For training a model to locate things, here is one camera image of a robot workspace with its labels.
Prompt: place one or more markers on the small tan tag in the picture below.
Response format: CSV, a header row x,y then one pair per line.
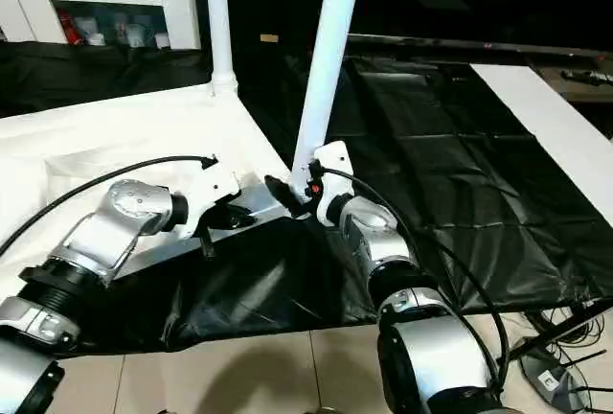
x,y
270,37

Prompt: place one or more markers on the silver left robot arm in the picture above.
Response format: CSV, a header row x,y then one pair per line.
x,y
105,232

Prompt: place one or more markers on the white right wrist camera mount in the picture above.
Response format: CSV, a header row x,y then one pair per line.
x,y
330,167

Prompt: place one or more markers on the small bottles behind glass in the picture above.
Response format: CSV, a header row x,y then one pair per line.
x,y
115,29

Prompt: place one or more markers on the dark elongated device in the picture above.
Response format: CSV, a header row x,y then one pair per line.
x,y
589,77

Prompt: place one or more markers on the black plastic mat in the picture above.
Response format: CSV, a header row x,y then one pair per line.
x,y
460,213

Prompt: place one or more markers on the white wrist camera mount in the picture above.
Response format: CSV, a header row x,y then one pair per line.
x,y
215,186
330,167

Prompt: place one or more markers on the white plastic table top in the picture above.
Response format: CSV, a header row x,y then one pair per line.
x,y
96,136

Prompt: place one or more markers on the white plastic table leg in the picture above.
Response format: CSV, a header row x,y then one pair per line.
x,y
220,11
326,50

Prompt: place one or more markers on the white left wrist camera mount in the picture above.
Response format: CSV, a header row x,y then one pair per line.
x,y
215,186

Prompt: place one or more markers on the dark metal rail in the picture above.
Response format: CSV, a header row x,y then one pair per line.
x,y
479,47

